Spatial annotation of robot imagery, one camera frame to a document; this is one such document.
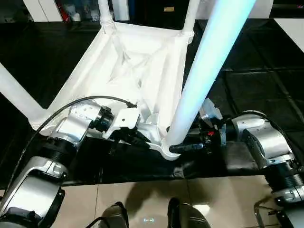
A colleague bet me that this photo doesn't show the white plastic table top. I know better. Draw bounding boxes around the white plastic table top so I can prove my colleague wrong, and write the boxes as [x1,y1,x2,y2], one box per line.
[30,21,196,162]

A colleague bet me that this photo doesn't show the dark right robot foot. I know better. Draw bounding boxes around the dark right robot foot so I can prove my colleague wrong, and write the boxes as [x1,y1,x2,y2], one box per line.
[167,198,213,228]

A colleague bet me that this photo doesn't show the black work mat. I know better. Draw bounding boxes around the black work mat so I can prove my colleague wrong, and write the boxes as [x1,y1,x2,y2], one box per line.
[0,18,304,187]

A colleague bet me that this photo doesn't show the black cabinet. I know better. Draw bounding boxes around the black cabinet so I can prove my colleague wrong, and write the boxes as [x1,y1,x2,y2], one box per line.
[128,0,188,24]

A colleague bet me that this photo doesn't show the small bottles on shelf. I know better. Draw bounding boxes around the small bottles on shelf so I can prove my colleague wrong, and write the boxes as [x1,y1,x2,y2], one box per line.
[56,0,101,22]

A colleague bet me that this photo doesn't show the white flat sheet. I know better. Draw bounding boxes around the white flat sheet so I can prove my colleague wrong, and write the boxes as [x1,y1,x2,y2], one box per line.
[275,18,304,51]

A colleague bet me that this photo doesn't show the white cabinet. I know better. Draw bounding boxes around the white cabinet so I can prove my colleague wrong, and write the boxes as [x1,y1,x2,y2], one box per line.
[23,0,131,22]

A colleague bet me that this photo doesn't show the white plastic bag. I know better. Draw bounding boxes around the white plastic bag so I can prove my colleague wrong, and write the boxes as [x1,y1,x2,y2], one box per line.
[197,0,276,20]

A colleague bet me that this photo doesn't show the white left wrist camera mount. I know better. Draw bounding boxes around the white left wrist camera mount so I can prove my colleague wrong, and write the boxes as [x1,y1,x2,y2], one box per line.
[102,106,141,141]

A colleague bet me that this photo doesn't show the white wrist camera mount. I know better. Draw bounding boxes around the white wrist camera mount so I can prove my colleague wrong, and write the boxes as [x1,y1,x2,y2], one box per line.
[198,98,224,130]
[102,106,141,141]

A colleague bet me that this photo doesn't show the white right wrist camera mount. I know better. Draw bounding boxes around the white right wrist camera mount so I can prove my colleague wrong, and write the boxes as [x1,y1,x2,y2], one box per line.
[198,98,224,130]

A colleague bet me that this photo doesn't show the chrome tube frame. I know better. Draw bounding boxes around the chrome tube frame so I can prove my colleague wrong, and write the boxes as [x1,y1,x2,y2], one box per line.
[254,197,282,228]

